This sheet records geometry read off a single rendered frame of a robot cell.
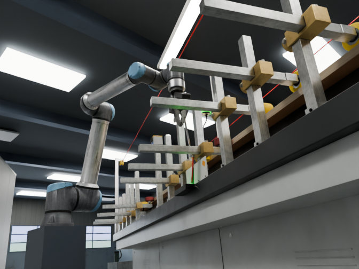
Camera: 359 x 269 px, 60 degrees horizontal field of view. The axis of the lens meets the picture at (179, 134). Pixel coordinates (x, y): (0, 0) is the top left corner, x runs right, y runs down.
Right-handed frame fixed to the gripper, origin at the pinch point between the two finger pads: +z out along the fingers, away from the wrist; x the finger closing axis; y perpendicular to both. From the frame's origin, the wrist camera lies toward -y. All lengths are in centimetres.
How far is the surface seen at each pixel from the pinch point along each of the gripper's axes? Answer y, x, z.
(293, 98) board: -55, -22, 13
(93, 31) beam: 198, 33, -211
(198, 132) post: -4.7, -6.9, 6.1
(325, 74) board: -71, -22, 13
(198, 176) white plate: -2.8, -5.4, 27.9
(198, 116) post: -4.7, -7.8, -2.6
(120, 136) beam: 567, -58, -215
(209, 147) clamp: -11.9, -8.4, 16.5
